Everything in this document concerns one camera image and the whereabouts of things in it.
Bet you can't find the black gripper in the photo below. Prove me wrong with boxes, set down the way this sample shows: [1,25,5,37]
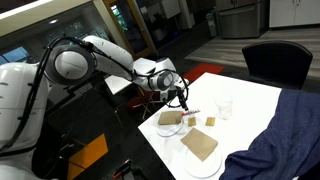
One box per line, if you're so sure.
[174,86,190,112]

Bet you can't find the red and white marker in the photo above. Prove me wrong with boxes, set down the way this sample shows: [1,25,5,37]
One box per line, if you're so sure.
[180,109,201,117]

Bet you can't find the clear plastic cup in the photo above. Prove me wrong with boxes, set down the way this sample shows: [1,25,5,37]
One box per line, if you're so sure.
[214,95,234,120]

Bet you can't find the white round plate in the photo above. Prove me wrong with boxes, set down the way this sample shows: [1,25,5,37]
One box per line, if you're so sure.
[155,114,185,138]
[183,146,223,179]

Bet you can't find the red stool with wooden legs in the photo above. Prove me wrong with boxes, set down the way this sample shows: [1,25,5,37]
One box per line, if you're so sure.
[128,88,168,121]

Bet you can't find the white side table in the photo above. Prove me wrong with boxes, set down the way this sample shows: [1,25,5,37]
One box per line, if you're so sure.
[104,58,158,95]

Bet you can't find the grey trash bin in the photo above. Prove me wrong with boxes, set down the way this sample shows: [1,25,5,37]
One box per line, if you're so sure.
[205,9,220,38]

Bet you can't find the black tripod with orange clamps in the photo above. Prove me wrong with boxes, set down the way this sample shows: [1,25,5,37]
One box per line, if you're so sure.
[111,159,141,180]

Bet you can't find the black plastic chair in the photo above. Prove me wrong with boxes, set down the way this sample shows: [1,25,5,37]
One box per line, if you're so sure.
[241,40,314,90]

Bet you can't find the stainless steel fridge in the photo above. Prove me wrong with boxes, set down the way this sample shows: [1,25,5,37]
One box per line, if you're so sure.
[218,0,268,39]

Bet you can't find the dark blue cloth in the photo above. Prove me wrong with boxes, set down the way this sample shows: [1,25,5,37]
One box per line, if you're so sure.
[219,88,320,180]

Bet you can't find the wooden framed glass door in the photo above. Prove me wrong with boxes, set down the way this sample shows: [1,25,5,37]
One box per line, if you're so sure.
[101,0,158,59]

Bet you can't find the white kitchen base cabinets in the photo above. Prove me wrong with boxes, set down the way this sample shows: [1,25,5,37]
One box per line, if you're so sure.
[269,0,320,28]

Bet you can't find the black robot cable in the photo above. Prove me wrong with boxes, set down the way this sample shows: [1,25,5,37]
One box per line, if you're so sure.
[0,35,190,158]

